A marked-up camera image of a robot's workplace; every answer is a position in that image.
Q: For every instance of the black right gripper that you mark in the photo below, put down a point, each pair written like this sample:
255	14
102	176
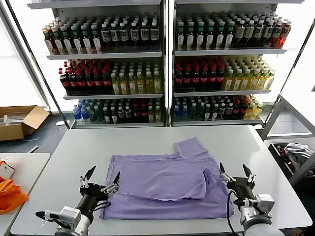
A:
242	188

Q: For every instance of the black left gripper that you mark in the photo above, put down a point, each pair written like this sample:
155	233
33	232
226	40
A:
93	196

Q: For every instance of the purple printed T-shirt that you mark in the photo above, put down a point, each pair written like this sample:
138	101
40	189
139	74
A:
160	177

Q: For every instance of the black storage bin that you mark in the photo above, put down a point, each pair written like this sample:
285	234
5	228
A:
274	151

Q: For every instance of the dark red garment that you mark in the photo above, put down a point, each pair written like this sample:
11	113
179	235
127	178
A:
286	156

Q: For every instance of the grey crumpled garment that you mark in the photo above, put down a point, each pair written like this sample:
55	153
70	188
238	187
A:
297	150

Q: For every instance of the yellow juice bottle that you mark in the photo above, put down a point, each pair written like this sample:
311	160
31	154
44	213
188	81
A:
270	81
237	82
255	81
245	82
250	112
262	81
149	84
229	82
151	115
157	84
132	85
123	86
158	115
258	111
115	86
140	85

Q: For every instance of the dark bottle white label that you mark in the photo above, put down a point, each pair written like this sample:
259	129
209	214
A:
208	113
215	113
106	116
114	116

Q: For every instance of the red cap cola bottle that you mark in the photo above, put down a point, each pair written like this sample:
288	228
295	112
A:
144	114
179	79
90	83
136	114
106	83
196	79
73	83
237	110
204	79
66	82
220	79
243	109
98	83
187	79
82	83
212	79

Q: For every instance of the green tinted bottle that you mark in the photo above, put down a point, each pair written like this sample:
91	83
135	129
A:
200	112
193	112
92	115
99	115

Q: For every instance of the white side table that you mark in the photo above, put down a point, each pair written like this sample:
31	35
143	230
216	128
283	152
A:
32	167

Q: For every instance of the small dark labelled bottle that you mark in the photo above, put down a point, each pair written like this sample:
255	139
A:
229	109
222	110
121	113
128	113

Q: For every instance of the blue water bottle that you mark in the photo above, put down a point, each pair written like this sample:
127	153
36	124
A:
77	114
177	112
185	112
85	115

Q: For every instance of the small white floor object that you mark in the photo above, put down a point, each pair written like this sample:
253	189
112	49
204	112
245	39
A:
59	123

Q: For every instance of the short grey metal bar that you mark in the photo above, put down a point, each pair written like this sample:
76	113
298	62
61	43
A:
34	149

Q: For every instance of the orange fabric bag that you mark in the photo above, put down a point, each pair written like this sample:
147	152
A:
11	194

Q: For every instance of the open cardboard box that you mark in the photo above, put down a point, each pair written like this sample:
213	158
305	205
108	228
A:
33	120

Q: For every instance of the small white box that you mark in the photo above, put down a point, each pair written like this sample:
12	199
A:
6	170

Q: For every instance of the white plastic strips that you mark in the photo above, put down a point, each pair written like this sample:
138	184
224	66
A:
12	118

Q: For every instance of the grey metal drinks shelf unit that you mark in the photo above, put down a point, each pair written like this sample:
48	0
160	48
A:
105	55
229	52

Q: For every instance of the green cap bottle white label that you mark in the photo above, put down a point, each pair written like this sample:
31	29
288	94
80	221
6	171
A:
210	37
97	40
87	41
200	37
180	38
78	41
220	37
59	43
190	38
229	36
68	42

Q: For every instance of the dark bottle beige label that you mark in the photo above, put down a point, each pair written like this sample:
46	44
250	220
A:
249	32
240	33

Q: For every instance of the dark bottle blue grey label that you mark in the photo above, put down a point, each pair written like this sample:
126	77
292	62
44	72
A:
124	34
154	33
277	33
145	33
135	34
106	35
268	32
115	35
258	32

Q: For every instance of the red tea bottle white label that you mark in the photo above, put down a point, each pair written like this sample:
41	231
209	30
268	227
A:
49	43

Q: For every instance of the red drink bottle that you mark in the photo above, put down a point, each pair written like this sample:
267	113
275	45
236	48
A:
285	34

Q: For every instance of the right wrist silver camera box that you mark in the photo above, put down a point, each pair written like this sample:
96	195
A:
265	202

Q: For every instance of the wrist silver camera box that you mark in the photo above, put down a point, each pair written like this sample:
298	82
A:
265	202
70	216

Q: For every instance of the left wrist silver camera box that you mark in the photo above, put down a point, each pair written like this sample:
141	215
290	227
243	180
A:
70	216

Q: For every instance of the grey metal frame table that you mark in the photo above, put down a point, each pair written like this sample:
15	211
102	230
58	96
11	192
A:
270	118

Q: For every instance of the black metal frame pole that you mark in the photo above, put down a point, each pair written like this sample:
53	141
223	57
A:
66	123

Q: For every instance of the grey window frame bar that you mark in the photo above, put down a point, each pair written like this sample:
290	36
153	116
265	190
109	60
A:
46	100

